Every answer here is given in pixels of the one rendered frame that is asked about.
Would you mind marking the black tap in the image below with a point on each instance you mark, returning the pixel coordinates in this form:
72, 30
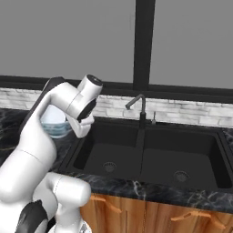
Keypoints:
141, 116

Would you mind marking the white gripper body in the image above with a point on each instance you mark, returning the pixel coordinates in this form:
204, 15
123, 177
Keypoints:
81, 129

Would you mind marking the wooden cupboard door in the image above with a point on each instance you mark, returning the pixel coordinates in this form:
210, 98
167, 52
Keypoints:
130, 220
160, 226

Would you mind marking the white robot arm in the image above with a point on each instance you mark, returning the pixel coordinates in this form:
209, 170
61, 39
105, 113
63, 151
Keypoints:
33, 142

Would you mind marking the pale blue bowl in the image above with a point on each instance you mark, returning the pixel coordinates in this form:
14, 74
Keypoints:
57, 129

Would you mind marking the black window frame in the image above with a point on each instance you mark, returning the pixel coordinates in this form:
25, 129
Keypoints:
143, 45

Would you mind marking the black double sink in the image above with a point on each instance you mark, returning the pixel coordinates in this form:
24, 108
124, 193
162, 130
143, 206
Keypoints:
157, 157

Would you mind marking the small grey sink lever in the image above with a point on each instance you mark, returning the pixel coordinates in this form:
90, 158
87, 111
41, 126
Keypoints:
153, 118

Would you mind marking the white cup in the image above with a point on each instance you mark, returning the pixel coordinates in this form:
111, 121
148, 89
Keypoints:
54, 114

